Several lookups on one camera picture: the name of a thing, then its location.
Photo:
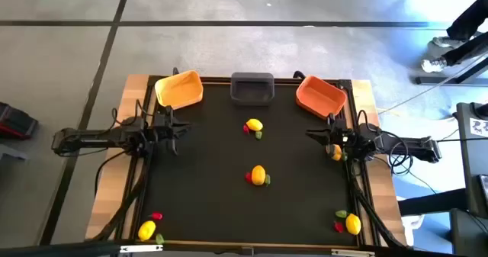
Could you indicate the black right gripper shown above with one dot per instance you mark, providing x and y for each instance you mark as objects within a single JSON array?
[{"x": 343, "y": 137}]

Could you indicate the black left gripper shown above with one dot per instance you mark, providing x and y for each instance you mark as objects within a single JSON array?
[{"x": 164, "y": 129}]

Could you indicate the green bell pepper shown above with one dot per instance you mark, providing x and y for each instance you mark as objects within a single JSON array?
[
  {"x": 341, "y": 214},
  {"x": 267, "y": 179},
  {"x": 344, "y": 156},
  {"x": 159, "y": 239},
  {"x": 258, "y": 135}
]

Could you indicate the red bell pepper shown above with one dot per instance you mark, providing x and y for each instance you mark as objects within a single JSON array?
[
  {"x": 246, "y": 129},
  {"x": 156, "y": 216},
  {"x": 338, "y": 227},
  {"x": 248, "y": 177}
]

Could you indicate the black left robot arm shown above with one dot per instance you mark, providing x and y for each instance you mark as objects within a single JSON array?
[{"x": 95, "y": 139}]

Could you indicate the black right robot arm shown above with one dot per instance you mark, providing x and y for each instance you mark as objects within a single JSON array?
[{"x": 411, "y": 146}]

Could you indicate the yellow plastic basket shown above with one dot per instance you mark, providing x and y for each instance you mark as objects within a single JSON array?
[{"x": 179, "y": 91}]

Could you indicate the orange plastic basket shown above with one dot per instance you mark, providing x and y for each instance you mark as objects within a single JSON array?
[{"x": 320, "y": 97}]

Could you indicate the grey plastic basket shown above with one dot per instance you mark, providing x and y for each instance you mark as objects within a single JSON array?
[{"x": 251, "y": 91}]

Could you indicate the white shoe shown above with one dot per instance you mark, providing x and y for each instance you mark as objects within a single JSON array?
[
  {"x": 432, "y": 65},
  {"x": 444, "y": 41}
]

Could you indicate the red and black case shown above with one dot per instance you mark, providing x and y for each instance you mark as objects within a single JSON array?
[{"x": 15, "y": 121}]

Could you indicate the person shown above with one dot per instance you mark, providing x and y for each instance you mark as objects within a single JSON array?
[{"x": 467, "y": 22}]

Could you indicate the black aluminium table frame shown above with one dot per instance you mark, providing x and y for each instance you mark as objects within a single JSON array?
[{"x": 215, "y": 81}]

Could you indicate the silver metal bracket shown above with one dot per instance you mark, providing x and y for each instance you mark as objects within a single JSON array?
[
  {"x": 352, "y": 253},
  {"x": 141, "y": 248}
]

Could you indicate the black desk leg frame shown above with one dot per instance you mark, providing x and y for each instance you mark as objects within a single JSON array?
[{"x": 438, "y": 80}]

